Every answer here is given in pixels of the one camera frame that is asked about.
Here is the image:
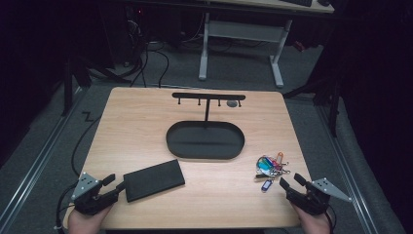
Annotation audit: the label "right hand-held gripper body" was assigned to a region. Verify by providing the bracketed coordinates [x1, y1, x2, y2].
[285, 176, 354, 216]

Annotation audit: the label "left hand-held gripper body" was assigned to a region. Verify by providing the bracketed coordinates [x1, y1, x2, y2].
[70, 172, 120, 216]

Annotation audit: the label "key bunch with coloured tags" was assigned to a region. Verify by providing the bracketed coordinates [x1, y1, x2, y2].
[254, 151, 291, 194]

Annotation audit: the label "black leather wallet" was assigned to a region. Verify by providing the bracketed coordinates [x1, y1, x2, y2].
[123, 158, 186, 204]

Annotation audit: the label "person's left hand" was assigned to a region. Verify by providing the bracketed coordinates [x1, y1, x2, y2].
[67, 205, 113, 234]

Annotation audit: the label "person's right hand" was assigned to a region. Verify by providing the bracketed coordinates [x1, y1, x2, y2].
[291, 203, 333, 234]

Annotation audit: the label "black metal stand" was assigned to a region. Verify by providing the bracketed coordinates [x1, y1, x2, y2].
[282, 76, 343, 138]
[60, 55, 94, 117]

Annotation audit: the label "dark computer tower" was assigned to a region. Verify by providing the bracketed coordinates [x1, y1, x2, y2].
[108, 4, 149, 67]

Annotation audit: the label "white-framed desk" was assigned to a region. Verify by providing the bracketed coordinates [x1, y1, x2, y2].
[197, 0, 336, 89]

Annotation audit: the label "black keyboard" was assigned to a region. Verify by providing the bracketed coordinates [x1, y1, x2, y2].
[281, 0, 314, 8]

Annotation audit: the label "black cable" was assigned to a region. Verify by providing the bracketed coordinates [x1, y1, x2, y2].
[70, 110, 102, 178]
[324, 205, 338, 234]
[55, 182, 81, 232]

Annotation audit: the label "metal floor rail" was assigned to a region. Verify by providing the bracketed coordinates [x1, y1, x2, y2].
[315, 102, 380, 234]
[0, 87, 86, 226]

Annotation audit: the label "black floor cables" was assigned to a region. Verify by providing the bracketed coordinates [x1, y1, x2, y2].
[129, 40, 170, 89]

